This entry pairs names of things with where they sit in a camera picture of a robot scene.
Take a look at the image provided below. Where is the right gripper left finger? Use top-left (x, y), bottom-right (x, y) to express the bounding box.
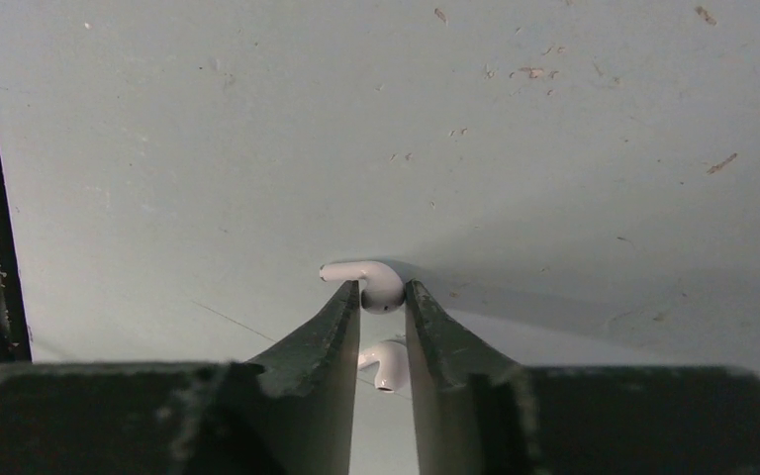
top-left (0, 281), bottom-right (360, 474)

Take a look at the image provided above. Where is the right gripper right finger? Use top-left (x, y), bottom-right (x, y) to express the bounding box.
top-left (405, 280), bottom-right (760, 474)

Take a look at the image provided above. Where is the white earbud one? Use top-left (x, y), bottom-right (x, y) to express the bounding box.
top-left (357, 339), bottom-right (410, 393)
top-left (319, 260), bottom-right (405, 315)

